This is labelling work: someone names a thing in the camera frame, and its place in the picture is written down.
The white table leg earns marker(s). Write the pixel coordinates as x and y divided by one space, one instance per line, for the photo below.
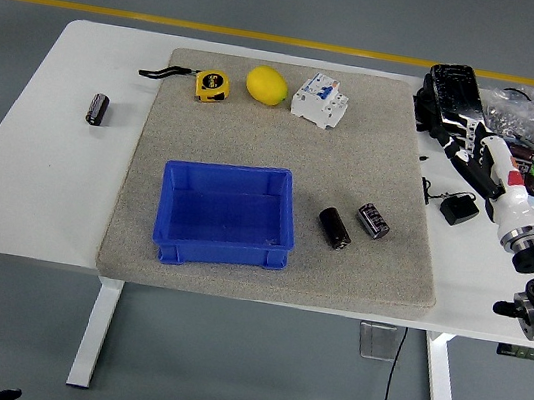
442 392
95 330

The brown capacitor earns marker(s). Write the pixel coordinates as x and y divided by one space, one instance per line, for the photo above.
524 155

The metal floor plate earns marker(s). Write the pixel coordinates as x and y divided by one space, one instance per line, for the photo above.
379 342

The grey-brown mat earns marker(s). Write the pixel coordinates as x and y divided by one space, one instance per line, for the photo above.
279 151

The yellow lemon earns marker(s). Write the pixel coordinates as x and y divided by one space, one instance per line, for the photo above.
266 85

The white circuit breaker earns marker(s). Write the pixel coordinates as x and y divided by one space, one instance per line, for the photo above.
321 100

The table height control panel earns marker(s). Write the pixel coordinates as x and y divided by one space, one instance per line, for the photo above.
523 353

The long dark brown battery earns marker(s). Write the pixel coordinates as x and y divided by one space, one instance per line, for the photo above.
335 228

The tiny black part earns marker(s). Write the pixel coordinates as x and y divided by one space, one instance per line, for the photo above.
423 158

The black glossy device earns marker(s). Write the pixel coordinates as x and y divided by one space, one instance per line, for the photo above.
451 94

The black cylindrical battery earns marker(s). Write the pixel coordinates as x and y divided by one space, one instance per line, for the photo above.
97 109

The blue plastic box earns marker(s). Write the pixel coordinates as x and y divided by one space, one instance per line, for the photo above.
229 219

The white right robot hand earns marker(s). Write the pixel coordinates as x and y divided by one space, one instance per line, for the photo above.
511 198

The yellow tape measure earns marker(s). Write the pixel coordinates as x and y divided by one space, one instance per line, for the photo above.
211 85

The short black striped battery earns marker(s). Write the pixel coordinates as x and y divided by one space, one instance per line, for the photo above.
373 221

